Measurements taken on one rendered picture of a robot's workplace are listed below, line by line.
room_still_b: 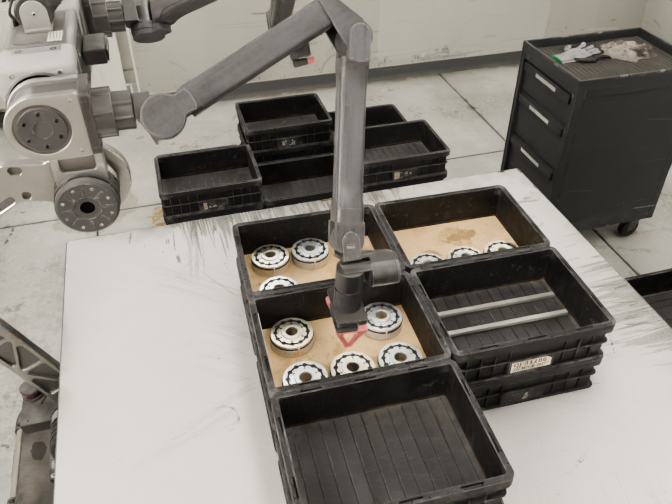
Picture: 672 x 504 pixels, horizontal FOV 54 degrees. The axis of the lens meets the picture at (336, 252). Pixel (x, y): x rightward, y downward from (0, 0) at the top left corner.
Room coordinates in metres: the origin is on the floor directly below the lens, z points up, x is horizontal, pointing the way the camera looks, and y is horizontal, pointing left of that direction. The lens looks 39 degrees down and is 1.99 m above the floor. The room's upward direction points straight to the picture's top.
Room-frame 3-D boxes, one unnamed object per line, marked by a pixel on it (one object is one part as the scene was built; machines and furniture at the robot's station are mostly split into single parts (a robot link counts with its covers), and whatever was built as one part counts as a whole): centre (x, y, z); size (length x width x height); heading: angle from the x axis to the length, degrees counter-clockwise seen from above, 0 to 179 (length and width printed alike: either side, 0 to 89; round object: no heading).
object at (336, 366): (0.99, -0.04, 0.86); 0.10 x 0.10 x 0.01
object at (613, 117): (2.72, -1.18, 0.45); 0.60 x 0.45 x 0.90; 106
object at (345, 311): (1.00, -0.02, 1.07); 0.10 x 0.07 x 0.07; 13
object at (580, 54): (2.76, -1.04, 0.88); 0.25 x 0.19 x 0.03; 106
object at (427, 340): (1.05, -0.02, 0.87); 0.40 x 0.30 x 0.11; 104
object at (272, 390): (1.05, -0.02, 0.92); 0.40 x 0.30 x 0.02; 104
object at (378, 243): (1.34, 0.05, 0.87); 0.40 x 0.30 x 0.11; 104
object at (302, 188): (2.39, 0.14, 0.31); 0.40 x 0.30 x 0.34; 106
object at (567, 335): (1.15, -0.41, 0.92); 0.40 x 0.30 x 0.02; 104
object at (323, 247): (1.42, 0.07, 0.86); 0.10 x 0.10 x 0.01
